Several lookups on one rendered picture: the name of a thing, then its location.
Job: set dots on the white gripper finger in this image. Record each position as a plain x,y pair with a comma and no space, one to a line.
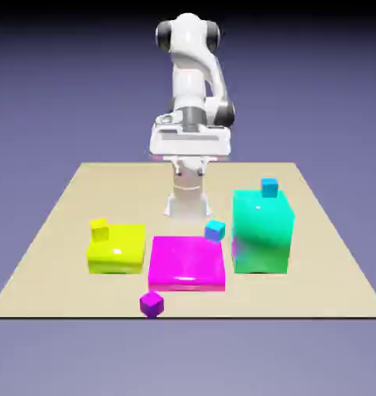
201,168
177,168

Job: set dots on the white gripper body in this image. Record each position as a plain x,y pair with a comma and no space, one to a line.
191,145

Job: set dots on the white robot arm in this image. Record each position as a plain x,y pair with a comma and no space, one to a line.
188,62

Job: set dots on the small light blue cube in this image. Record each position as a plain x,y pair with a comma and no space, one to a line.
215,230

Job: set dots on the small yellow cube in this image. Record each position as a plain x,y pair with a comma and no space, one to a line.
99,230

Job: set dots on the small purple cube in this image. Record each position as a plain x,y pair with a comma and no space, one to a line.
151,304

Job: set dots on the large teal green box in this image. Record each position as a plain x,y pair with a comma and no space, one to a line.
260,235

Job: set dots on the large magenta box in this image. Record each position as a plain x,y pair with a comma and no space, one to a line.
186,263

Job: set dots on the large yellow box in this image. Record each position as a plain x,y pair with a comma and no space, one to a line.
120,250

